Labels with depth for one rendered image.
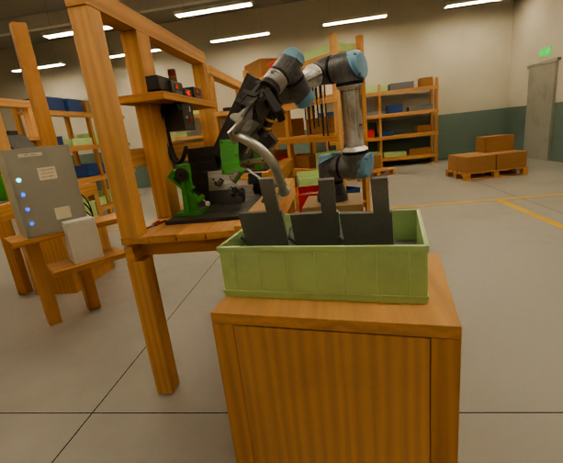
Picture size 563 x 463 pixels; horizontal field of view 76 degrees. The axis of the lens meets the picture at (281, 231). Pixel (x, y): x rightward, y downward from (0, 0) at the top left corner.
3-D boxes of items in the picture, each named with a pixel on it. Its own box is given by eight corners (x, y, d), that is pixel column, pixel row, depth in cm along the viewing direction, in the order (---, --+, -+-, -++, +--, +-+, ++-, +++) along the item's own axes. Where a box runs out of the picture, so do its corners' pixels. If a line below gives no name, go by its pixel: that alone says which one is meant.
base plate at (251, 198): (274, 185, 286) (274, 182, 285) (243, 219, 181) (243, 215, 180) (223, 189, 292) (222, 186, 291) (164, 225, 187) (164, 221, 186)
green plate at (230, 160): (243, 175, 224) (241, 141, 224) (240, 173, 216) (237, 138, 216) (225, 176, 226) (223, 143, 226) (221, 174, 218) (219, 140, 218)
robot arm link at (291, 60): (310, 65, 121) (299, 42, 115) (292, 89, 119) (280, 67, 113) (294, 66, 126) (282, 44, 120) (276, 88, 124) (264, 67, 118)
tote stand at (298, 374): (437, 425, 155) (439, 252, 134) (455, 561, 107) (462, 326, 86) (285, 405, 176) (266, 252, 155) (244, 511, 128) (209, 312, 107)
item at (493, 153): (501, 170, 763) (504, 133, 744) (527, 174, 686) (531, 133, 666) (445, 175, 764) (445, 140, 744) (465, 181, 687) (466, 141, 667)
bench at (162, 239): (303, 276, 326) (293, 180, 302) (285, 394, 184) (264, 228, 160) (229, 280, 336) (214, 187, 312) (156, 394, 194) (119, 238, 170)
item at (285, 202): (296, 195, 306) (294, 177, 302) (268, 255, 163) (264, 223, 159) (279, 197, 308) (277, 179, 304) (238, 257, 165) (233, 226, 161)
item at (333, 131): (342, 227, 471) (329, 24, 408) (254, 208, 659) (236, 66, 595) (371, 218, 499) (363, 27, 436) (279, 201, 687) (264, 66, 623)
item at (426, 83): (438, 163, 990) (439, 74, 930) (322, 173, 1033) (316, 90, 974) (433, 161, 1041) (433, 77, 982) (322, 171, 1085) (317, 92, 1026)
